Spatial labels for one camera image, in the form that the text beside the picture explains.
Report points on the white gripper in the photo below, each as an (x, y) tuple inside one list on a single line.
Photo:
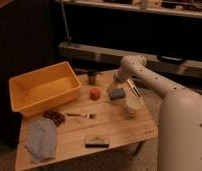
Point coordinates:
[(116, 86)]

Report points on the blue sponge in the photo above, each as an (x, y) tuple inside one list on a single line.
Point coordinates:
[(117, 94)]

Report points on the yellow plastic tray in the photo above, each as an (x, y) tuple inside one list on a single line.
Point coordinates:
[(43, 89)]

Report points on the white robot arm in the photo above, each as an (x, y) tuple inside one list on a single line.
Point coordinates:
[(180, 116)]

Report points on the red block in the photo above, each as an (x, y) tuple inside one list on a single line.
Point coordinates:
[(95, 93)]

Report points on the dark cup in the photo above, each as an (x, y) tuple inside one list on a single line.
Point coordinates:
[(92, 76)]

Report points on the white bowl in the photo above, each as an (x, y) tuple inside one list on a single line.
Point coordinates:
[(133, 105)]

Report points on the wooden table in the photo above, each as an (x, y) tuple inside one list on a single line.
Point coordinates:
[(111, 119)]

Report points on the silver fork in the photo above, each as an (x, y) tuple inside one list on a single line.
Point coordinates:
[(88, 116)]

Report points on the low wooden shelf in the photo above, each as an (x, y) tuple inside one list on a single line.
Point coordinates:
[(111, 56)]

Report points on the black rectangular eraser block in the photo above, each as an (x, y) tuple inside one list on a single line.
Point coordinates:
[(96, 141)]

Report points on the black remote on shelf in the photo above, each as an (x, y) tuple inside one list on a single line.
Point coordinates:
[(169, 60)]

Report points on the dark brown cluster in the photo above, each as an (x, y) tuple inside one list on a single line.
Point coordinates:
[(55, 116)]

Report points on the grey blue cloth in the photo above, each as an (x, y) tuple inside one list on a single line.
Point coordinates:
[(41, 140)]

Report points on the thin metal pole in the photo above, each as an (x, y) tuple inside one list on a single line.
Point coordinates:
[(68, 37)]

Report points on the upper shelf board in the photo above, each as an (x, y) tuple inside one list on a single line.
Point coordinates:
[(146, 6)]

